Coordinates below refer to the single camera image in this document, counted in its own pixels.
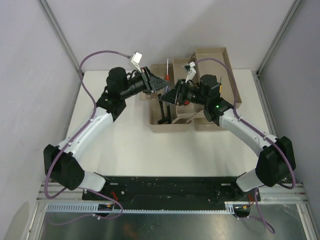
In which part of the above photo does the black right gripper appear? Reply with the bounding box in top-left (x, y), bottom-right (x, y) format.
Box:
top-left (159, 78), bottom-right (209, 106)

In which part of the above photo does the yellow black handled tool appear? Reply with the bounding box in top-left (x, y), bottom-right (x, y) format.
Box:
top-left (219, 76), bottom-right (223, 94)

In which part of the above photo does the translucent brown plastic toolbox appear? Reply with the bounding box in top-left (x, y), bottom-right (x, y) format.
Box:
top-left (140, 47), bottom-right (242, 133)

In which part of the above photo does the left aluminium frame post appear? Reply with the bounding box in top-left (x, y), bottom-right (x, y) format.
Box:
top-left (37, 0), bottom-right (80, 75)

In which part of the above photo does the aluminium frame post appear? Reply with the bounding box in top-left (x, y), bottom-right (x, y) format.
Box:
top-left (257, 0), bottom-right (305, 76)
top-left (37, 0), bottom-right (80, 75)

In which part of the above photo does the white slotted cable duct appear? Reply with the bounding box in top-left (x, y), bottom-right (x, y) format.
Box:
top-left (45, 202), bottom-right (251, 214)

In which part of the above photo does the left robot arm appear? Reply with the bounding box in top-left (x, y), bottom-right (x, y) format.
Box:
top-left (43, 67), bottom-right (169, 200)

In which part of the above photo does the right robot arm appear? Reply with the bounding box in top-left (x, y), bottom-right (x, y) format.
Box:
top-left (160, 74), bottom-right (296, 201)

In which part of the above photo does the aluminium front rail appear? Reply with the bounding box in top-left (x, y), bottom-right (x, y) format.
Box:
top-left (36, 183), bottom-right (309, 204)

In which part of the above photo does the black T-handle wrench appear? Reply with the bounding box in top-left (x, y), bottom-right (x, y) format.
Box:
top-left (157, 94), bottom-right (172, 125)

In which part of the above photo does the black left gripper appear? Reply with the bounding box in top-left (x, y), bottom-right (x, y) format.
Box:
top-left (120, 67), bottom-right (170, 100)

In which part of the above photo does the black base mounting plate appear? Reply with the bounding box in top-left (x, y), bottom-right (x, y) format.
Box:
top-left (82, 176), bottom-right (296, 208)

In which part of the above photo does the right aluminium frame post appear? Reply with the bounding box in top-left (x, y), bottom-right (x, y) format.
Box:
top-left (257, 0), bottom-right (305, 76)

